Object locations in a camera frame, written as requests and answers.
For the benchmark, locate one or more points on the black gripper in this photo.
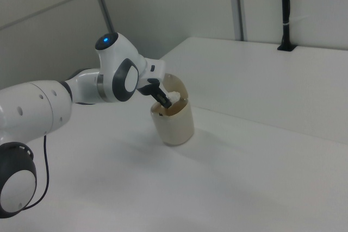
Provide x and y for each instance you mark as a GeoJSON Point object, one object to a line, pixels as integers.
{"type": "Point", "coordinates": [149, 88]}

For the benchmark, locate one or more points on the white paper trash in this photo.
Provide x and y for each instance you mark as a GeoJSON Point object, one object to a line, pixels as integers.
{"type": "Point", "coordinates": [174, 96]}

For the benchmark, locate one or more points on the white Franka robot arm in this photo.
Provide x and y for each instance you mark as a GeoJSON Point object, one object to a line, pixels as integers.
{"type": "Point", "coordinates": [40, 107]}

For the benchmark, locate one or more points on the small cream flip-lid bin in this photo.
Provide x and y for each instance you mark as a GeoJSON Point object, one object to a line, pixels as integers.
{"type": "Point", "coordinates": [175, 126]}

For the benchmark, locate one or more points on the grey metal partition post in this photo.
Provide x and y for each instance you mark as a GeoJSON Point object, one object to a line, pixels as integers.
{"type": "Point", "coordinates": [240, 6]}

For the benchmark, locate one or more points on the black clamped pole mount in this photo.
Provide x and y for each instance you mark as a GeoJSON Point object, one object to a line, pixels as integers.
{"type": "Point", "coordinates": [286, 12]}

